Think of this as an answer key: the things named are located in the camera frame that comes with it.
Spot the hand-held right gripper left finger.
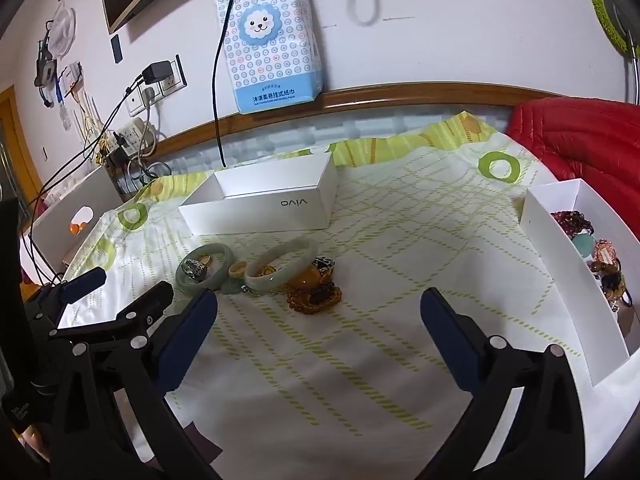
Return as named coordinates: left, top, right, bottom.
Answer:
left=50, top=290, right=222, bottom=480

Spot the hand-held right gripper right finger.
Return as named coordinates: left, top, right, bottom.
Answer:
left=419, top=287, right=587, bottom=480

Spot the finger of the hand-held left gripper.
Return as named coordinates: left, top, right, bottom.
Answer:
left=49, top=281, right=175, bottom=347
left=22, top=267, right=108, bottom=322

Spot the silver ornate ring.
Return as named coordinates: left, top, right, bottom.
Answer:
left=182, top=258, right=209, bottom=281

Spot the green jade bangle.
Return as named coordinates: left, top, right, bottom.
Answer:
left=181, top=242, right=237, bottom=292

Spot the dark amber bead bracelet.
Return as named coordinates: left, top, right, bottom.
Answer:
left=286, top=285, right=344, bottom=315

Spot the amber pendant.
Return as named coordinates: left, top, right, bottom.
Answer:
left=294, top=269, right=327, bottom=292

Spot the pale jade bangle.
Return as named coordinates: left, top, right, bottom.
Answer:
left=243, top=236, right=320, bottom=292

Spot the white cardboard box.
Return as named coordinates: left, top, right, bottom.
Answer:
left=178, top=151, right=339, bottom=236

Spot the white board with round hole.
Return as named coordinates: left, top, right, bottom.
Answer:
left=29, top=165, right=124, bottom=272

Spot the green checked bed sheet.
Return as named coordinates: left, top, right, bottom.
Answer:
left=60, top=110, right=631, bottom=480

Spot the white open tray box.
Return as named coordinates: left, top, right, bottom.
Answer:
left=519, top=178, right=640, bottom=387

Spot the wooden door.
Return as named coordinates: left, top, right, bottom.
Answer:
left=0, top=85, right=45, bottom=201

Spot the white power strip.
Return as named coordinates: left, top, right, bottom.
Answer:
left=113, top=117, right=157, bottom=157

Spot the black power adapter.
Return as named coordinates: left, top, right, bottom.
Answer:
left=140, top=60, right=174, bottom=86

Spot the red quilted jacket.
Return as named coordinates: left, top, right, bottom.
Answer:
left=507, top=98, right=640, bottom=242

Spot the blue patterned tissue pack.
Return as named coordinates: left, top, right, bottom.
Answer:
left=214, top=0, right=327, bottom=115

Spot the green fuzzy wreath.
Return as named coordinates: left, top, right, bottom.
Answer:
left=588, top=0, right=632, bottom=55

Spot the pile of bead bracelets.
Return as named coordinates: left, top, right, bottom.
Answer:
left=551, top=209, right=635, bottom=311

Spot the white wall socket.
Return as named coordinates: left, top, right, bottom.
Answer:
left=159, top=53, right=188, bottom=96

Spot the black hanging cable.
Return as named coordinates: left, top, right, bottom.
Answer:
left=212, top=0, right=241, bottom=169

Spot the wooden headboard rail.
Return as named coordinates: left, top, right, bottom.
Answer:
left=150, top=81, right=561, bottom=156

